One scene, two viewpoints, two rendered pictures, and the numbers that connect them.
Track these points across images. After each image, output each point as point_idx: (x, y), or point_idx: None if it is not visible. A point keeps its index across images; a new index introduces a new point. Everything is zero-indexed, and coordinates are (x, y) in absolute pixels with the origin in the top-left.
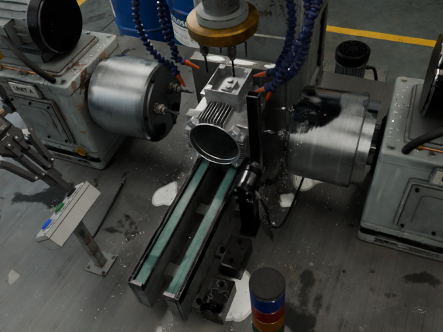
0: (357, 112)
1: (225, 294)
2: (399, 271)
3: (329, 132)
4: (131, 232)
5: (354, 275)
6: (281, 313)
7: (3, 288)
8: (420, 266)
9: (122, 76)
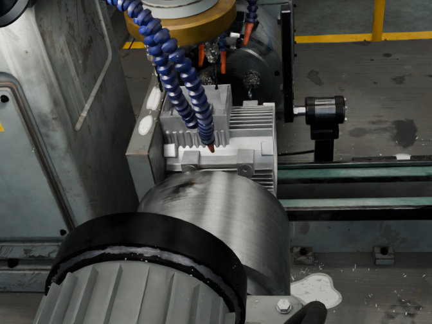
0: (241, 3)
1: (430, 157)
2: (315, 87)
3: (266, 24)
4: (405, 308)
5: None
6: None
7: None
8: (303, 79)
9: (229, 211)
